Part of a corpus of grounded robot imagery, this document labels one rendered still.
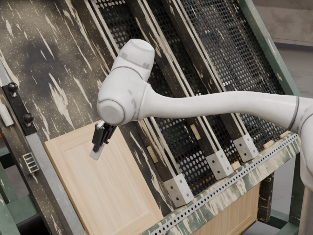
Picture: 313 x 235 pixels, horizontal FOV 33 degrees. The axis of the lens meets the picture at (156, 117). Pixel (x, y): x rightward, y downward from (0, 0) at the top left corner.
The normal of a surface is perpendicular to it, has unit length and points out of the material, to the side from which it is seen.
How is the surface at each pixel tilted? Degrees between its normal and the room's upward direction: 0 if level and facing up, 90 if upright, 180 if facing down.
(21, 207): 54
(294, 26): 90
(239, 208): 90
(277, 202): 0
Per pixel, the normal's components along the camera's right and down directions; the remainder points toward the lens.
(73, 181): 0.64, -0.36
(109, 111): -0.32, 0.50
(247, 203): 0.78, 0.23
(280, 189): 0.01, -0.93
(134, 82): 0.32, -0.74
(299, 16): -0.46, 0.31
